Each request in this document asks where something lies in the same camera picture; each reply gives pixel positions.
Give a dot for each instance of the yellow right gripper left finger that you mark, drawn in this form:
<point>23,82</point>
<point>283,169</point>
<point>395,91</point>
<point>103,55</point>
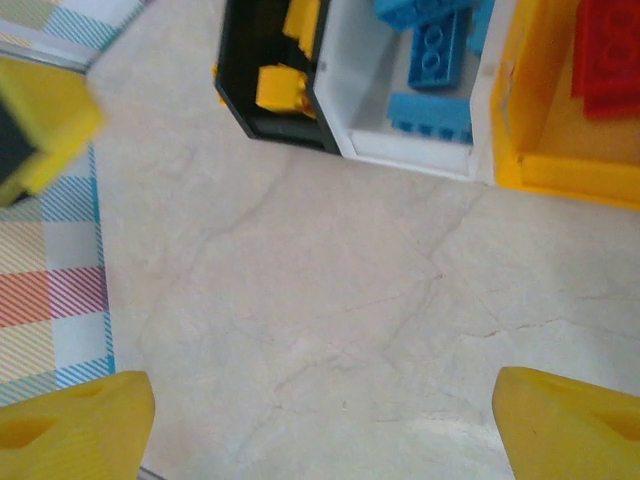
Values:
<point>100,430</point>

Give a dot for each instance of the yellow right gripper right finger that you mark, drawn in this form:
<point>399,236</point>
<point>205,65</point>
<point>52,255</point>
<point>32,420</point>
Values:
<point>550,440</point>

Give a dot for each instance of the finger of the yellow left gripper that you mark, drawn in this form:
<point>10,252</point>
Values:
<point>60,110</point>

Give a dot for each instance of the dark blue lego brick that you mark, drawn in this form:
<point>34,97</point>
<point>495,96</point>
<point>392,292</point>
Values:
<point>435,50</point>

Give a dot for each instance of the square red lego brick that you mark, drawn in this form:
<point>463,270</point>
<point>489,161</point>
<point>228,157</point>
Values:
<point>610,45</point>

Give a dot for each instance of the black plastic bin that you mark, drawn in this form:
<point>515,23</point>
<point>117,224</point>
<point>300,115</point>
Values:
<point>245,50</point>

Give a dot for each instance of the yellow lego brick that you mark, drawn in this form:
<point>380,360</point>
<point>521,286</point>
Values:
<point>300,25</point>
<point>280,90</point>

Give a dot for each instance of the yellow plastic bin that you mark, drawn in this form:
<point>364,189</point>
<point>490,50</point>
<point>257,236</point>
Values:
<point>550,170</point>

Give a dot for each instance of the white plastic bin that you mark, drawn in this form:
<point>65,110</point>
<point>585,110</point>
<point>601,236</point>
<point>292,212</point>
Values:
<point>365,100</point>

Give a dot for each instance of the light blue lego brick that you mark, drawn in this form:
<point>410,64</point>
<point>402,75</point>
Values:
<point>405,11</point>

